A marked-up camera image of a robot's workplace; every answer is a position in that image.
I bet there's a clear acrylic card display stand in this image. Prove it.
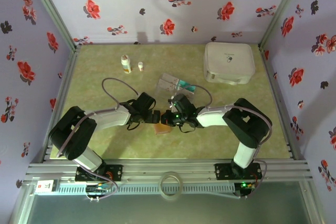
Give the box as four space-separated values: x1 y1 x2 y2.
154 72 198 99

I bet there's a teal VIP chip card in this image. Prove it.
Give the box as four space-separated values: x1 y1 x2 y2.
178 79 196 89

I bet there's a tall white medicine bottle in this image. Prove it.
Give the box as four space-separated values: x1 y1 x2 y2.
120 54 133 74

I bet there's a white zip medicine pouch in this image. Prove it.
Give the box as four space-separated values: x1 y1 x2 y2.
204 41 256 86

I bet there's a green circuit board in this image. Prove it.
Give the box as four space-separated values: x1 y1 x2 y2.
85 184 112 195

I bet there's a white box with red label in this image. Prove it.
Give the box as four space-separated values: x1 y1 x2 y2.
35 179 57 196

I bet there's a grey right arm cable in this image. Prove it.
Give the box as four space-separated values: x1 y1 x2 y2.
181 84 274 199

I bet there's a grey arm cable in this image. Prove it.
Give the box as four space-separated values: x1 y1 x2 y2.
56 77 139 203
181 84 274 199

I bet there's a grey left arm cable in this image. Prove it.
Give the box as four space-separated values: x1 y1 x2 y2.
56 77 139 203

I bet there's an aluminium frame rail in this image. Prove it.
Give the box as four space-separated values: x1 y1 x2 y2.
25 158 313 183

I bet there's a clear tape ring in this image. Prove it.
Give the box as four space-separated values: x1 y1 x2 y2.
160 171 183 201

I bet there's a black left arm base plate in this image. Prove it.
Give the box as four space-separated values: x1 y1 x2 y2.
75 164 124 182

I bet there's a grey slotted cable duct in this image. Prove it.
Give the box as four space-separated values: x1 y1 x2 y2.
56 183 236 195

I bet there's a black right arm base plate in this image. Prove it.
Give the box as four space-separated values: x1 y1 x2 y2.
214 163 263 180

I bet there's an aluminium corner post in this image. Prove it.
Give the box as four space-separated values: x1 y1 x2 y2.
258 0 308 49
25 0 81 51

